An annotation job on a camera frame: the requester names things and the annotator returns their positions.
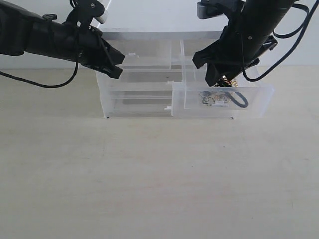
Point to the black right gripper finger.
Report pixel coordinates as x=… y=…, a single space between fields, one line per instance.
x=212 y=54
x=215 y=71

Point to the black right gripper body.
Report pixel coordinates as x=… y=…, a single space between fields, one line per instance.
x=246 y=45

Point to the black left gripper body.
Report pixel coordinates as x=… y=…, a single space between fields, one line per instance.
x=68 y=43

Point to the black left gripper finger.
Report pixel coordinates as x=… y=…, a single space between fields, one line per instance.
x=109 y=55
x=106 y=68

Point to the gold keychain with black strap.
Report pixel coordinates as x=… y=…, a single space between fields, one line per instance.
x=224 y=98

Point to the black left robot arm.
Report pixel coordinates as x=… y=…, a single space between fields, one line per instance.
x=24 y=31

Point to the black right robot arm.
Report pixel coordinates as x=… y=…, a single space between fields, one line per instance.
x=264 y=14

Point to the clear plastic container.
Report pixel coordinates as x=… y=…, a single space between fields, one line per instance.
x=136 y=103
x=139 y=81

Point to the white plastic drawer cabinet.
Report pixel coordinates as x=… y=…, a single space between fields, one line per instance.
x=173 y=20

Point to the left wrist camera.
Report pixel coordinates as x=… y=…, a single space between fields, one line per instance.
x=84 y=11

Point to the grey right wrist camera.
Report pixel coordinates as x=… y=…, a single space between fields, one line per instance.
x=212 y=8

